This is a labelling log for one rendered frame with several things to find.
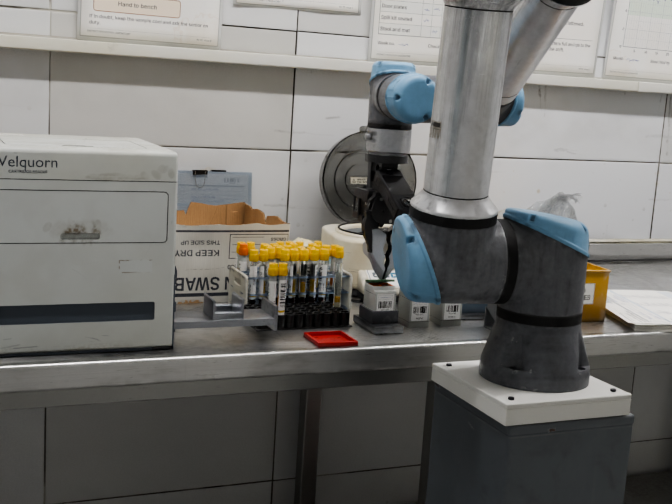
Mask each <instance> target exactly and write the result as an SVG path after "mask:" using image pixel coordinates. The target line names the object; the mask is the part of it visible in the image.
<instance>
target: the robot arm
mask: <svg viewBox="0 0 672 504"><path fill-rule="evenodd" d="M443 1H444V12H443V21H442V29H441V38H440V47H439V56H438V64H437V73H436V75H423V74H419V73H416V67H415V65H414V64H412V63H407V62H393V61H376V62H375V63H374V64H373V65H372V70H371V78H370V80H369V85H370V92H369V108H368V124H367V134H365V139H367V142H366V150H367V151H369V153H365V161H366V162H368V174H367V185H363V187H354V198H353V213H352V217H355V218H357V220H358V221H361V222H362V223H361V230H362V234H363V237H364V239H365V241H364V242H363V247H362V248H363V253H364V254H365V255H366V256H367V257H368V259H369V260H370V263H371V265H372V268H373V270H374V272H375V274H376V275H377V277H378V278H379V279H381V280H382V279H386V278H387V277H388V276H389V275H390V273H391V272H392V271H393V269H395V274H396V278H397V281H398V284H399V287H400V289H401V291H402V293H403V294H404V296H405V297H406V298H407V299H409V300H411V301H413V302H422V303H434V304H435V305H440V304H441V303H451V304H497V310H496V319H495V323H494V325H493V327H492V330H491V332H490V334H489V337H488V339H487V341H486V344H485V346H484V349H483V351H482V353H481V356H480V362H479V374H480V375H481V376H482V377H483V378H484V379H486V380H488V381H490V382H492V383H495V384H498V385H501V386H504V387H508V388H513V389H518V390H523V391H531V392H541V393H567V392H574V391H579V390H582V389H584V388H586V387H587V386H588V385H589V378H590V365H589V361H588V357H587V352H586V348H585V344H584V339H583V335H582V330H581V323H582V313H583V303H584V292H585V282H586V272H587V261H588V258H589V257H590V254H589V253H588V247H589V231H588V228H587V227H586V226H585V224H583V223H582V222H580V221H577V220H574V219H570V218H566V217H562V216H557V215H552V214H547V213H542V212H537V211H532V210H526V209H519V208H510V207H509V208H506V209H505V212H504V213H503V218H504V219H497V216H498V208H497V207H496V206H495V205H494V203H493V202H492V201H491V199H490V198H489V188H490V181H491V173H492V166H493V159H494V151H495V144H496V136H497V129H498V126H513V125H515V124H516V123H517V122H518V121H519V119H520V118H521V112H522V111H523V108H524V91H523V86H524V85H525V83H526V82H527V80H528V79H529V77H530V76H531V75H532V73H533V72H534V70H535V69H536V67H537V66H538V64H539V63H540V61H541V60H542V58H543V57H544V56H545V54H546V53H547V51H548V50H549V48H550V47H551V45H552V44H553V42H554V41H555V40H556V38H557V37H558V35H559V34H560V32H561V31H562V29H563V28H564V26H565V25H566V24H567V22H568V21H569V19H570V18H571V16H572V15H573V13H574V12H575V10H576V9H577V7H580V6H583V5H585V4H587V3H589V2H590V1H591V0H443ZM418 123H431V125H430V133H429V143H428V152H427V160H426V169H425V178H424V186H423V189H422V190H421V191H420V192H419V193H418V194H416V195H414V193H413V191H412V190H411V188H410V186H409V184H408V183H407V181H406V179H405V178H404V176H403V174H402V172H401V171H400V170H398V164H408V157H409V156H408V155H407V154H409V153H410V148H411V135H412V124H418ZM356 196H358V208H357V211H355V204H356ZM384 224H392V225H391V226H390V227H389V232H388V233H387V237H386V234H385V233H384V232H383V231H381V230H380V229H378V228H379V227H383V225H384ZM384 259H386V261H385V264H384Z"/></svg>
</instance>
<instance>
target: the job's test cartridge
mask: <svg viewBox="0 0 672 504"><path fill-rule="evenodd" d="M394 289H395V286H394V285H391V284H389V283H387V282H365V286H364V300H363V305H364V306H366V307H367V308H369V309H371V310H373V311H391V310H395V304H396V295H397V294H396V291H395V290H394Z"/></svg>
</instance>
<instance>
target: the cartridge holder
mask: <svg viewBox="0 0 672 504"><path fill-rule="evenodd" d="M398 312H399V311H398V310H396V309H395V310H391V311H373V310H371V309H369V308H367V307H366V306H364V305H363V304H360V307H359V314H354V315H353V321H354V322H355V323H357V324H359V325H361V326H362V327H364V328H366V329H367V330H369V331H371V332H372V333H373V334H375V335H377V334H382V333H394V334H399V333H403V325H401V324H399V323H398Z"/></svg>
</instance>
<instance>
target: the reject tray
mask: <svg viewBox="0 0 672 504"><path fill-rule="evenodd" d="M303 337H304V338H306V339H307V340H309V341H310V342H311V343H313V344H314V345H315V346H317V347H318V348H327V347H346V346H358V341H357V340H355V339H354V338H352V337H351V336H349V335H348V334H346V333H345V332H343V331H319V332H304V336H303Z"/></svg>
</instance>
